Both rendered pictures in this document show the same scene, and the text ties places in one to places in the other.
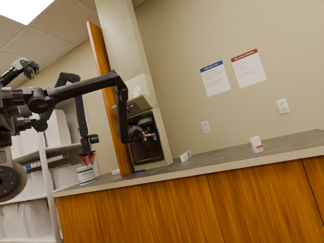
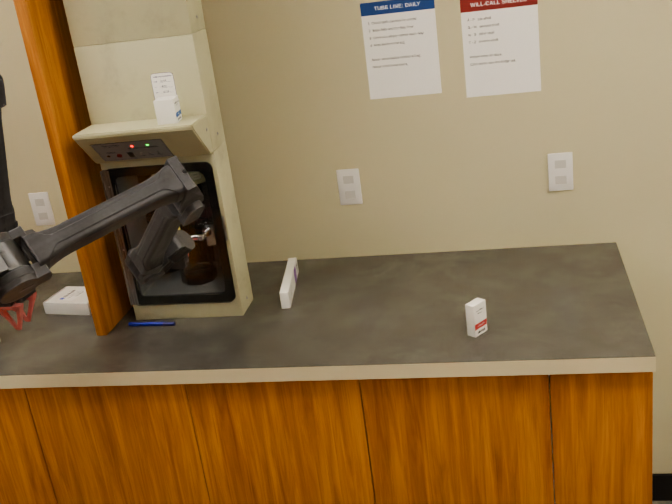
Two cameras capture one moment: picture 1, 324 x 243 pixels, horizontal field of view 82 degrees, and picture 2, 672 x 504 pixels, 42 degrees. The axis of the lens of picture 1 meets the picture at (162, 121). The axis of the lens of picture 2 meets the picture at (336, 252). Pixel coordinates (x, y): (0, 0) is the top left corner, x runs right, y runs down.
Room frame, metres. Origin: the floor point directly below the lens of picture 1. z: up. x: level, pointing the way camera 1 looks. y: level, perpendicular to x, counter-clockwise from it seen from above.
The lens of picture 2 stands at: (-0.73, 0.28, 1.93)
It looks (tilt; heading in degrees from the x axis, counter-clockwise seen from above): 21 degrees down; 347
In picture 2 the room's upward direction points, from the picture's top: 8 degrees counter-clockwise
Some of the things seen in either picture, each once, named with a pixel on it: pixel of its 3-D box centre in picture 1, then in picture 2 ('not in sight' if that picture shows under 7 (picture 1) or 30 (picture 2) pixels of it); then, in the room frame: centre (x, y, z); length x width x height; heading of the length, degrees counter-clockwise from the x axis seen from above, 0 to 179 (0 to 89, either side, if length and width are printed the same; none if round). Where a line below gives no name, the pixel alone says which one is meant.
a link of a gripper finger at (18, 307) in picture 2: (87, 159); (16, 310); (1.38, 0.60, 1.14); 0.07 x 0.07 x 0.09; 64
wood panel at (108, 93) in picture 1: (122, 98); (82, 66); (1.78, 0.32, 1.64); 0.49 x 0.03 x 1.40; 154
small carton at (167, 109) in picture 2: (137, 94); (167, 110); (1.46, 0.14, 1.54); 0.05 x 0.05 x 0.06; 69
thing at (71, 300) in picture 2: (122, 170); (77, 300); (1.82, 0.49, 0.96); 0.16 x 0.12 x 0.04; 55
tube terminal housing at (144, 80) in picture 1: (147, 122); (177, 174); (1.66, 0.13, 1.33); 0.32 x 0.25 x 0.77; 64
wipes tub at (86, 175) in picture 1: (86, 174); not in sight; (1.69, 0.77, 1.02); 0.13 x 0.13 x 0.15
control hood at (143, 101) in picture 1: (131, 107); (143, 143); (1.50, 0.21, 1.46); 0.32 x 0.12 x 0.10; 64
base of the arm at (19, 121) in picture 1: (22, 124); not in sight; (1.15, 0.85, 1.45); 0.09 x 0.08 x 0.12; 34
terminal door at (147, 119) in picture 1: (142, 139); (170, 236); (1.54, 0.19, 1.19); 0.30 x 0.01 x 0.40; 63
